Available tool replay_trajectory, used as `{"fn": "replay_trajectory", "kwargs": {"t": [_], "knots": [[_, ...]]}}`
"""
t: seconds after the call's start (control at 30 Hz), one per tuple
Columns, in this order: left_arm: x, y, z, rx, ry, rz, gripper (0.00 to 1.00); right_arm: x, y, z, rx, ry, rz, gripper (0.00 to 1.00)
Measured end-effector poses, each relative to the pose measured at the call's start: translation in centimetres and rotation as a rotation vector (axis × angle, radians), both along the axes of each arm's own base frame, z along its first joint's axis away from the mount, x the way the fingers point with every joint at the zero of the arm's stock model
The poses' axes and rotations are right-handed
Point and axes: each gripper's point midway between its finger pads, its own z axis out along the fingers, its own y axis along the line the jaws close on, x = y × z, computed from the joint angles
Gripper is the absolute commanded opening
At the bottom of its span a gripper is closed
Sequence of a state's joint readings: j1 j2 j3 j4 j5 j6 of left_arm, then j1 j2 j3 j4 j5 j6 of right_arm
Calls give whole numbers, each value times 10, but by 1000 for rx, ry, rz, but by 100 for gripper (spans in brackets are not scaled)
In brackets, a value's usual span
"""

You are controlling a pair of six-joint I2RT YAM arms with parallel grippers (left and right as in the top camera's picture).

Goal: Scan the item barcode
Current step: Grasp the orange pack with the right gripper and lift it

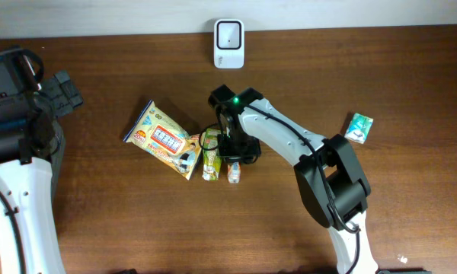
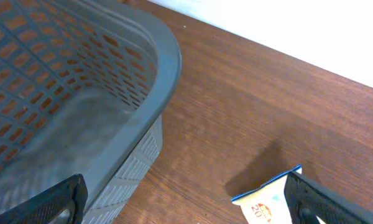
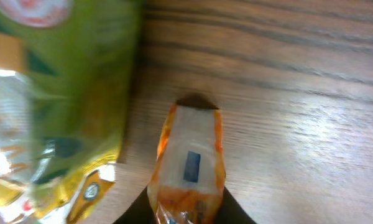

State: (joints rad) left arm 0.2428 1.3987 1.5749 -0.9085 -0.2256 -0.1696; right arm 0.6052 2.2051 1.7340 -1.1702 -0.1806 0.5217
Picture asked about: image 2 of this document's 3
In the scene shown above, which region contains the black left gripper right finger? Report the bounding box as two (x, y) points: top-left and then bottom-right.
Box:
(284, 171), (373, 224)

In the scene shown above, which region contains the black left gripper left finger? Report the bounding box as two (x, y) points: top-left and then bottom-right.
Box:
(0, 174), (88, 224)

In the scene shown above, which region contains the grey plastic lattice basket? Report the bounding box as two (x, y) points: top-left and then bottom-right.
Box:
(0, 0), (182, 223)

